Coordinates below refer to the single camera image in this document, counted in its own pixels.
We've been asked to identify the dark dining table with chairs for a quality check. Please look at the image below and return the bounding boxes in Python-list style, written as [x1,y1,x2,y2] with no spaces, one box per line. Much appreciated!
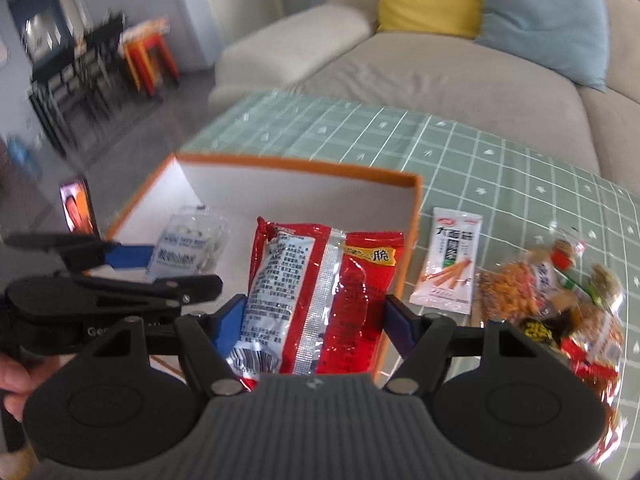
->
[27,14,127,157]

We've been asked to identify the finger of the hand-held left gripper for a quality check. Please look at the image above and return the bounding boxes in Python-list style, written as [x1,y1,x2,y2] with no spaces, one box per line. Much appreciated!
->
[4,232,157,275]
[5,273,224,322]

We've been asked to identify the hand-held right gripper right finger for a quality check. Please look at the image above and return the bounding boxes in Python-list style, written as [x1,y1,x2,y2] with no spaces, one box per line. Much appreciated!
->
[382,294,532,397]

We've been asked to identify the light blue cushion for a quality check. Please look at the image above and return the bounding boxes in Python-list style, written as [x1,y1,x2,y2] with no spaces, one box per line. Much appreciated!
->
[472,0,619,94]

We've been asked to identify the orange cardboard box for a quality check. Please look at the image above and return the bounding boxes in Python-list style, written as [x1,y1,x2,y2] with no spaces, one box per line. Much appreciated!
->
[102,152,425,388]

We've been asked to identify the orange stools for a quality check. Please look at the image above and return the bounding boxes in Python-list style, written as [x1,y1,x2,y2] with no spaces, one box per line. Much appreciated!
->
[119,19,182,97]

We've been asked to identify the beige sofa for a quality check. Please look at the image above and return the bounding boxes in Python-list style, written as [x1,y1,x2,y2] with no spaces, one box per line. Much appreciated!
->
[207,0,640,196]

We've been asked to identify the black phone with lit screen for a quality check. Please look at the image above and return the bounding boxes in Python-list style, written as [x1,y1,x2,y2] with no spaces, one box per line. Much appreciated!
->
[57,175,102,237]

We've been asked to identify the white spicy strip packet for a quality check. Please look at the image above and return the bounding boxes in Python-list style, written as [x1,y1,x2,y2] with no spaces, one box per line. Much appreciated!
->
[409,207,484,315]

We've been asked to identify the clear packet of white candies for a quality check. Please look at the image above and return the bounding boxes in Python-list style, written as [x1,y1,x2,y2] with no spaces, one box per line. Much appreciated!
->
[145,205,232,283]

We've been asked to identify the snack packets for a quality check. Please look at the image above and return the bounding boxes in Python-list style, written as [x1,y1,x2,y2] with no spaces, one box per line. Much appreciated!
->
[474,224,627,467]

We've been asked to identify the person's left hand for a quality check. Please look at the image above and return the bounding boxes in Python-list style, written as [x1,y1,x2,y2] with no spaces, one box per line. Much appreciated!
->
[0,354,62,423]

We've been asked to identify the green checked tablecloth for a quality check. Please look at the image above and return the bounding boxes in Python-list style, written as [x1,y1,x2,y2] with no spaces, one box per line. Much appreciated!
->
[175,89,640,463]

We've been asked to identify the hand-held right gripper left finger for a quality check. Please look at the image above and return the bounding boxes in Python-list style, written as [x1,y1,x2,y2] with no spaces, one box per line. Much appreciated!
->
[97,294,251,397]

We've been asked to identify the red snack packet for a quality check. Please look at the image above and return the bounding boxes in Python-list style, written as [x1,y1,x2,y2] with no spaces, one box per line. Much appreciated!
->
[225,216,406,392]

